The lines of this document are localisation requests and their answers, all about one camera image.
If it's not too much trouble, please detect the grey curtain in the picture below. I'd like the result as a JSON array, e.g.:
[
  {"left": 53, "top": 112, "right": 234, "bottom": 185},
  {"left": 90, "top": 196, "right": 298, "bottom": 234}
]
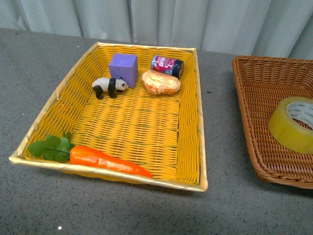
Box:
[{"left": 0, "top": 0, "right": 313, "bottom": 59}]

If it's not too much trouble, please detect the purple foam cube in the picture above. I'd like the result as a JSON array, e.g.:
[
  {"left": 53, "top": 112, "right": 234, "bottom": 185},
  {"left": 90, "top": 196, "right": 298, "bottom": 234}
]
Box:
[{"left": 109, "top": 53, "right": 139, "bottom": 88}]

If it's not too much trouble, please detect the toy panda figure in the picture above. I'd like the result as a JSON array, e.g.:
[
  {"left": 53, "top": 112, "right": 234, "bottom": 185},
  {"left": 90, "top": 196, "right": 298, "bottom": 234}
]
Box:
[{"left": 92, "top": 77, "right": 129, "bottom": 99}]

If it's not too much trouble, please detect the yellow wicker basket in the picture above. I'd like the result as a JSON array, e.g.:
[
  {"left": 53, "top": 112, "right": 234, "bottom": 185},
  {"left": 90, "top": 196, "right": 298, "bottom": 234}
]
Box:
[{"left": 9, "top": 42, "right": 208, "bottom": 192}]

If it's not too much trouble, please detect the brown wicker basket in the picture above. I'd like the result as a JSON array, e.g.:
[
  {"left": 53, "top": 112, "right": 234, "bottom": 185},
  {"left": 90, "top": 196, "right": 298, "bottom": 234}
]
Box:
[{"left": 232, "top": 55, "right": 313, "bottom": 189}]

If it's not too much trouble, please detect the small red drink can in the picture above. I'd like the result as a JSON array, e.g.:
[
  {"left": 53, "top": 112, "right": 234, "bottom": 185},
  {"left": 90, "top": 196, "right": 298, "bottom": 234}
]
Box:
[{"left": 151, "top": 55, "right": 184, "bottom": 79}]

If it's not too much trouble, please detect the yellow tape roll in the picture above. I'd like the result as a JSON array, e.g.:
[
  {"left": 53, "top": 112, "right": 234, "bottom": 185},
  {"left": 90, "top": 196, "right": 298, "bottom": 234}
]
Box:
[{"left": 268, "top": 96, "right": 313, "bottom": 154}]

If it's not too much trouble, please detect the orange toy bread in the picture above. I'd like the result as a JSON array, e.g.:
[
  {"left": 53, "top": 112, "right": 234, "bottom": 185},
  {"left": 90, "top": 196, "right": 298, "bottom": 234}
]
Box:
[{"left": 141, "top": 70, "right": 181, "bottom": 95}]

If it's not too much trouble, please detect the toy carrot with leaves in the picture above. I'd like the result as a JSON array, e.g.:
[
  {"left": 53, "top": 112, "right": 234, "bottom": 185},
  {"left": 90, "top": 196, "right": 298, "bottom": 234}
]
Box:
[{"left": 28, "top": 132, "right": 152, "bottom": 178}]

